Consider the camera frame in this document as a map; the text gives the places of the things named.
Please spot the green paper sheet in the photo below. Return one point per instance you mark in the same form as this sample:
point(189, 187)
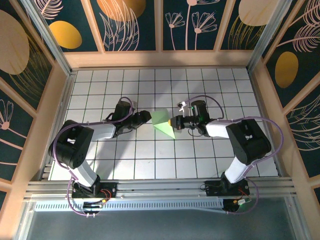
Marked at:
point(162, 125)

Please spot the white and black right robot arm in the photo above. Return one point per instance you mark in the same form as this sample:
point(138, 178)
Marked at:
point(250, 142)

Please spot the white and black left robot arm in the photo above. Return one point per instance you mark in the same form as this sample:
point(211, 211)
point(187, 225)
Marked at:
point(72, 150)

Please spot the black wiring connector module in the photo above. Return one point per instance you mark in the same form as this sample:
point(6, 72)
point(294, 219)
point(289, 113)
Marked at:
point(91, 207)

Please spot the wiring module with circuit board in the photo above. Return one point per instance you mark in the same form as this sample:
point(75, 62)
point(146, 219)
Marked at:
point(232, 207)

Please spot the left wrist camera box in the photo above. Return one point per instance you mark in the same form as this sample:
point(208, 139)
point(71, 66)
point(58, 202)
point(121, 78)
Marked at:
point(134, 104)

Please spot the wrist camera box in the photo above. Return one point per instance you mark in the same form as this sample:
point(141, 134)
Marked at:
point(134, 104)
point(183, 106)

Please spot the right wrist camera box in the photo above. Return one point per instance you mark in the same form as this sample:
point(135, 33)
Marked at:
point(183, 106)

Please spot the aluminium side rail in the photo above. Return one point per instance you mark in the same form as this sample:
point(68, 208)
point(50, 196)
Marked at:
point(259, 100)
point(59, 125)

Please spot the aluminium mounting rail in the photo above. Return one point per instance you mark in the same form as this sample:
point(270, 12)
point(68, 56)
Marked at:
point(160, 187)

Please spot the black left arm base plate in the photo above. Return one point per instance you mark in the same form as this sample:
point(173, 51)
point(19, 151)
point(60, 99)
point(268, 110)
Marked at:
point(111, 186)

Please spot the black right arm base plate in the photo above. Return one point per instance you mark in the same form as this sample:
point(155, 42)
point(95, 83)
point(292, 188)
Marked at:
point(212, 188)

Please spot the aluminium corner post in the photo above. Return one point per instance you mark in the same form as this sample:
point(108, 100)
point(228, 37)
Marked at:
point(270, 32)
point(49, 37)

